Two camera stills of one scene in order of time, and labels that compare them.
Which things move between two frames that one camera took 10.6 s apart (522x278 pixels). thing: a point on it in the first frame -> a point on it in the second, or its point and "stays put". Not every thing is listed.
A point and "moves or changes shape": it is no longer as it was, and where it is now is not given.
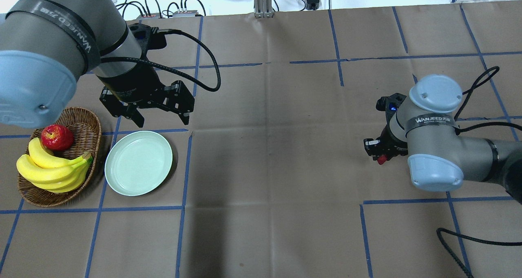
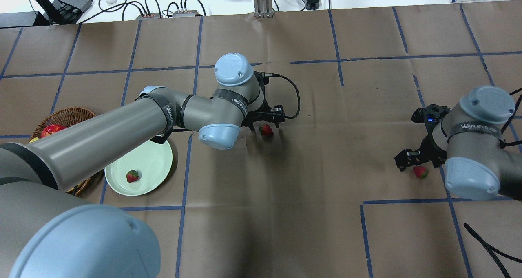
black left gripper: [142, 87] -> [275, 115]
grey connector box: [184, 14] stays put
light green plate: [137, 163] stays put
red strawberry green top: [381, 159] moves or changes shape
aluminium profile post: [262, 1] stays put
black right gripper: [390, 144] -> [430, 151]
